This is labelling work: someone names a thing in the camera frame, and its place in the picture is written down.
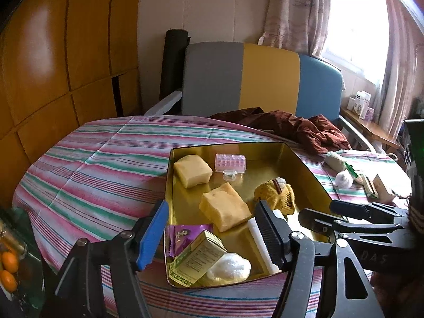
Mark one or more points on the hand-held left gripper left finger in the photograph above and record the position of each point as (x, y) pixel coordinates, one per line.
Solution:
(152, 235)

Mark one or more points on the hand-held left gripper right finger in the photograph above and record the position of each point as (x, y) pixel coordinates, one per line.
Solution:
(270, 235)

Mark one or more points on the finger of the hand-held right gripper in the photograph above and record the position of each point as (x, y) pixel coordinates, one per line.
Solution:
(361, 210)
(318, 220)

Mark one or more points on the white plastic bar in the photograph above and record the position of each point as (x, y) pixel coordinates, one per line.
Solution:
(261, 251)

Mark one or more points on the cracker packet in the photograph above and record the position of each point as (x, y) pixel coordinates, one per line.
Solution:
(369, 187)

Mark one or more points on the purple packet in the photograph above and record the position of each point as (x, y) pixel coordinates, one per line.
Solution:
(185, 235)

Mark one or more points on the yellow knitted hat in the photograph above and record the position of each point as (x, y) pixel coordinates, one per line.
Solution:
(275, 195)

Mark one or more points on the green yellow carton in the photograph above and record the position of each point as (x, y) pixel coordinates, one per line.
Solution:
(195, 258)

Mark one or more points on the yellow sponge block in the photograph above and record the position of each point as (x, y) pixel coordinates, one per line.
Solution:
(192, 170)
(225, 208)

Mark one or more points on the white plastic bag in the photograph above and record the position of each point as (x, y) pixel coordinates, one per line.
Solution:
(228, 268)

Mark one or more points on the gold tin box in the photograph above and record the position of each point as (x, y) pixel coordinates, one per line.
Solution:
(246, 185)

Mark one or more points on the beige sock roll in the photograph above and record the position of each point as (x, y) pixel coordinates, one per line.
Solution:
(334, 160)

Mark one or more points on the small clear plastic holder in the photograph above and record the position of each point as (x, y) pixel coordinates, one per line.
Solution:
(229, 174)

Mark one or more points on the pink pill organizer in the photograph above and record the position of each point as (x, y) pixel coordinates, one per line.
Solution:
(231, 163)

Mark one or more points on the small cardboard box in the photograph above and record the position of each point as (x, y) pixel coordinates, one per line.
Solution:
(383, 187)

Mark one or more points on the white sock ball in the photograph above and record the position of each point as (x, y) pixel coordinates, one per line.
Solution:
(344, 179)

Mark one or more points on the dark green object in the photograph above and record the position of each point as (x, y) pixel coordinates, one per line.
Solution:
(415, 152)

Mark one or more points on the wooden side table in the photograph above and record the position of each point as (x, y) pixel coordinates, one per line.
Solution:
(374, 129)

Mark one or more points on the striped tablecloth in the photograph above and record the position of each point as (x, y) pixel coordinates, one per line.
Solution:
(99, 172)

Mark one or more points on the maroon jacket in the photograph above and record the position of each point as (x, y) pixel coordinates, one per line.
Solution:
(298, 129)

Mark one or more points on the purple box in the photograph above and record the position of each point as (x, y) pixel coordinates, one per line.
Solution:
(370, 113)

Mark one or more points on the white box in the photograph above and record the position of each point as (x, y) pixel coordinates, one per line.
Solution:
(359, 104)

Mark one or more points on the patterned curtain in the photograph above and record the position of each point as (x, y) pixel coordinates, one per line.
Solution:
(294, 10)
(400, 73)

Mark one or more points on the grey yellow blue armchair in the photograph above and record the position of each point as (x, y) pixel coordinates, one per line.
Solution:
(268, 76)

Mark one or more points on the black rolled mat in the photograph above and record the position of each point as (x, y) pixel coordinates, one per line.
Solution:
(172, 66)

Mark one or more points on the window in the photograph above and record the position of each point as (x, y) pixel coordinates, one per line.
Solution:
(354, 23)

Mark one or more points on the wooden wardrobe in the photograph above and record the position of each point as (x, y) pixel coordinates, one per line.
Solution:
(66, 56)

